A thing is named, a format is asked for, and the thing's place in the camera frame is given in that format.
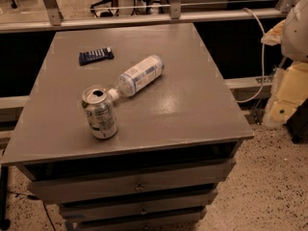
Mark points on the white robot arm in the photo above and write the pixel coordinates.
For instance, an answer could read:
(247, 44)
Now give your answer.
(294, 41)

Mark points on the clear blue-labelled plastic bottle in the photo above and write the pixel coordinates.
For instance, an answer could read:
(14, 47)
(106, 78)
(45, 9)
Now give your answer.
(137, 77)

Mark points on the grey drawer cabinet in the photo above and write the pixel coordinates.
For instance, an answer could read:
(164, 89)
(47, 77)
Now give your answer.
(187, 115)

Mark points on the silver green soda can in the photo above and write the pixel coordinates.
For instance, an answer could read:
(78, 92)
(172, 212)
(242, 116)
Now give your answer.
(99, 109)

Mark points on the top cabinet drawer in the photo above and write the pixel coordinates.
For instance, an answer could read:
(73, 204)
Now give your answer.
(150, 180)

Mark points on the cabinet drawer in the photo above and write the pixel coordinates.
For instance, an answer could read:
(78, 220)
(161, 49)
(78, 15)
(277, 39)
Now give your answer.
(150, 180)
(139, 204)
(143, 222)

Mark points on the bottom cabinet drawer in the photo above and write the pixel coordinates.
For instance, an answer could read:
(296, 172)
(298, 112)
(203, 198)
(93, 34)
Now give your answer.
(143, 222)

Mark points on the black office chair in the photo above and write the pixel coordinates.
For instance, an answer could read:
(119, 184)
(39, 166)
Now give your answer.
(110, 8)

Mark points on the middle cabinet drawer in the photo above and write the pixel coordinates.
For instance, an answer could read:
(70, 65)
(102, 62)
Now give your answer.
(139, 204)

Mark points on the black stand leg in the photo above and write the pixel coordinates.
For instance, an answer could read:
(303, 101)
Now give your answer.
(4, 222)

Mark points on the floor power strip rail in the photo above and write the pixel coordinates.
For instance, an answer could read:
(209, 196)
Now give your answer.
(245, 88)

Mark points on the metal railing frame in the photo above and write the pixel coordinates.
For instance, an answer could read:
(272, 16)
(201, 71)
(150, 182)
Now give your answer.
(63, 15)

